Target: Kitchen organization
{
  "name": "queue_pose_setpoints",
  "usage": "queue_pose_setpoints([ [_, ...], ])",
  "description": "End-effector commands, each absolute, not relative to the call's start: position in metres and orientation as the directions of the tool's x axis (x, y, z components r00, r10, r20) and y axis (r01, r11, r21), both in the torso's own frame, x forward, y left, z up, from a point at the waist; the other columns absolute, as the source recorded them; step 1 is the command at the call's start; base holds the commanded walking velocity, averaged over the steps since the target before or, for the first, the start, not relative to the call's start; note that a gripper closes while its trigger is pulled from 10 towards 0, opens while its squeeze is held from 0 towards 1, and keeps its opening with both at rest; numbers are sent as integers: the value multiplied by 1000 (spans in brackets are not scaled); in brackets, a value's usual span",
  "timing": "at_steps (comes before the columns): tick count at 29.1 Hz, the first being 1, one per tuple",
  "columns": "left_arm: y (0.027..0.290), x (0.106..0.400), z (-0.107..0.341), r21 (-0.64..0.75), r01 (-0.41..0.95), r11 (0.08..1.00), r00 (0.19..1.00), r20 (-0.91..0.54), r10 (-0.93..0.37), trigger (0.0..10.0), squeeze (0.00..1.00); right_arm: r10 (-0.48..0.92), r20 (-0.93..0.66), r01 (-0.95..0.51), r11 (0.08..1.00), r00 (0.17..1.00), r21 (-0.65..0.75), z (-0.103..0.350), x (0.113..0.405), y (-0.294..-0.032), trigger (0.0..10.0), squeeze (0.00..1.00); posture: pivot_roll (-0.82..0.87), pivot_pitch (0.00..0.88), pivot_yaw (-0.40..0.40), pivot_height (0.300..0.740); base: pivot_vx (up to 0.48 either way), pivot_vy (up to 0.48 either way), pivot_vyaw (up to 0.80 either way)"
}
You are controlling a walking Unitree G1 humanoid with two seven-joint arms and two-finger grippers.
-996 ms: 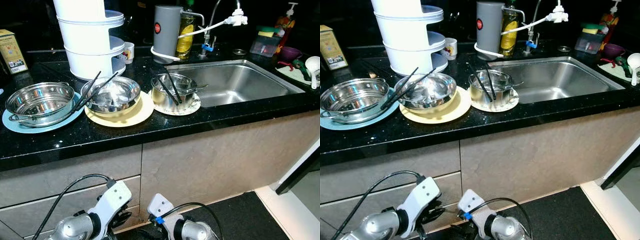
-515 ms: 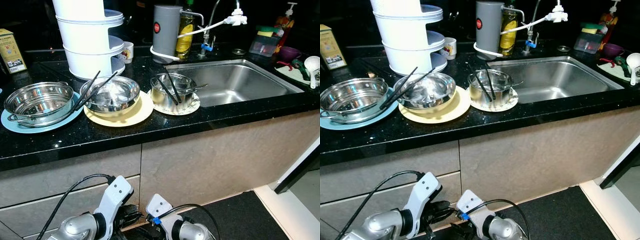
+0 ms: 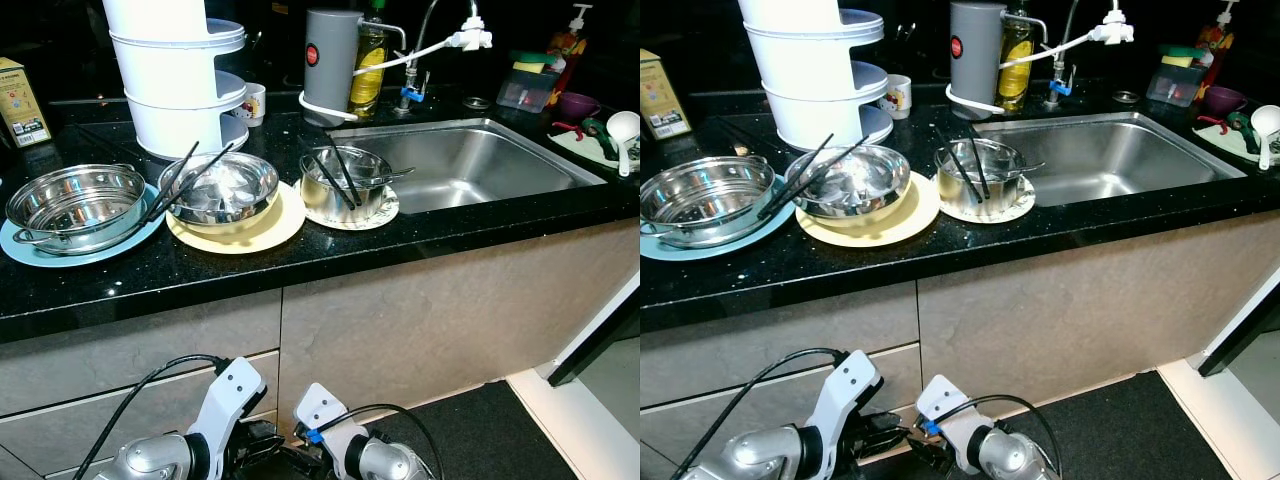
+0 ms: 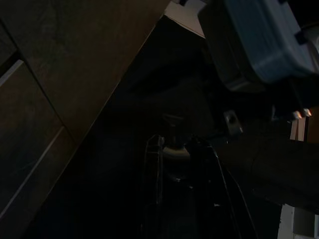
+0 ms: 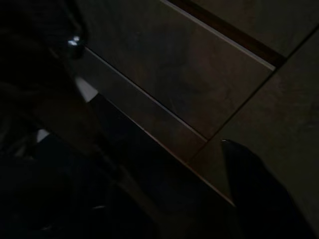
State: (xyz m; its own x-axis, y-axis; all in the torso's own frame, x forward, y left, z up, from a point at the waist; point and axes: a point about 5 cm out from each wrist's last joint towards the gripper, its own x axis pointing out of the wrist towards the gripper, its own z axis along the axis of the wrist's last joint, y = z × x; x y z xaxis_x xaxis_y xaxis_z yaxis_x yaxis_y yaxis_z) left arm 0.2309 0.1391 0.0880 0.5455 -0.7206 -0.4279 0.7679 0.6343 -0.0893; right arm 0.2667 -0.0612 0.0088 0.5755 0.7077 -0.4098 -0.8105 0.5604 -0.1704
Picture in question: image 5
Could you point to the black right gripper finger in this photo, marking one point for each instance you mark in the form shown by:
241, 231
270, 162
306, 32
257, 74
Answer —
261, 204

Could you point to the grey stone-look cabinet door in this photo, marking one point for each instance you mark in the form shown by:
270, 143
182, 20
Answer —
286, 124

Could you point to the grey stone-look drawer front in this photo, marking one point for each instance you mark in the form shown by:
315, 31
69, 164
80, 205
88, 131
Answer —
274, 20
174, 62
149, 117

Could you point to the black floor mat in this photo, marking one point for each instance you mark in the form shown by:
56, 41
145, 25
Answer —
149, 199

